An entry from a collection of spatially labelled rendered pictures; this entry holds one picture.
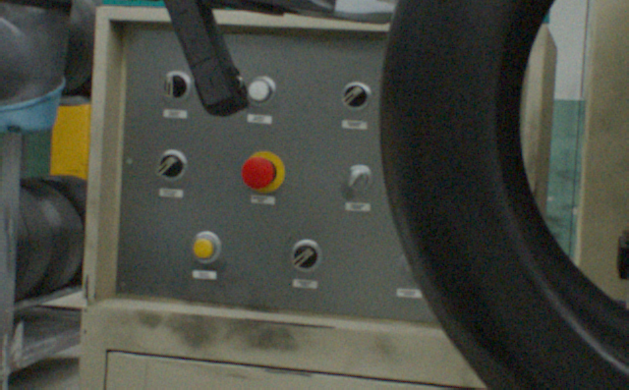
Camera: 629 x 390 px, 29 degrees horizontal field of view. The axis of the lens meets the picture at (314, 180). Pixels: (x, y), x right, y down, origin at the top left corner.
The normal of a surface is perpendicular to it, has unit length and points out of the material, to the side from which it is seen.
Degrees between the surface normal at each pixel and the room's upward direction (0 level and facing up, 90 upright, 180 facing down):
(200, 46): 89
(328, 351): 90
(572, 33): 90
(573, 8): 90
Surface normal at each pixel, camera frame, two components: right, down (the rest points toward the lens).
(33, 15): 0.43, 0.18
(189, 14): -0.20, 0.02
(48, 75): 0.80, 0.20
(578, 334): -0.34, 0.17
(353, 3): 0.17, 0.10
